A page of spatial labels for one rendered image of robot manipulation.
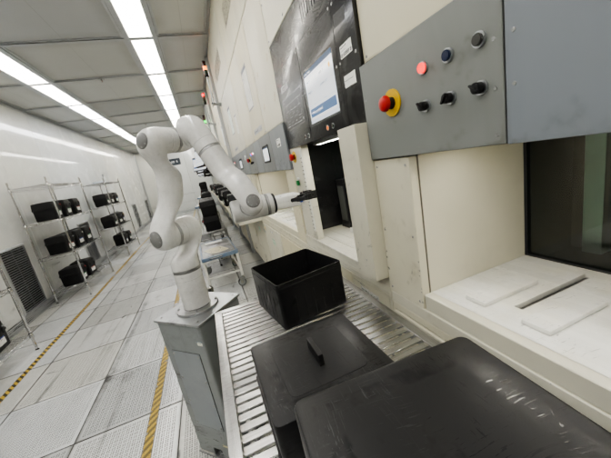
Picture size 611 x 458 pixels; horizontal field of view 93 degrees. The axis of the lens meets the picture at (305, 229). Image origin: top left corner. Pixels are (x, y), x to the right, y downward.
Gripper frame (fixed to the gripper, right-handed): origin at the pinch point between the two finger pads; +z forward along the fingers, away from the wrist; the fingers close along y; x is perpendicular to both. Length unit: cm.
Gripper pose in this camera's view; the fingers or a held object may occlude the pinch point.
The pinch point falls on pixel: (309, 194)
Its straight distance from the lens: 116.7
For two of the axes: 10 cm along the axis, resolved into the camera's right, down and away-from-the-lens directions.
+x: -1.9, -9.6, -2.3
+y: 3.4, 1.6, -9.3
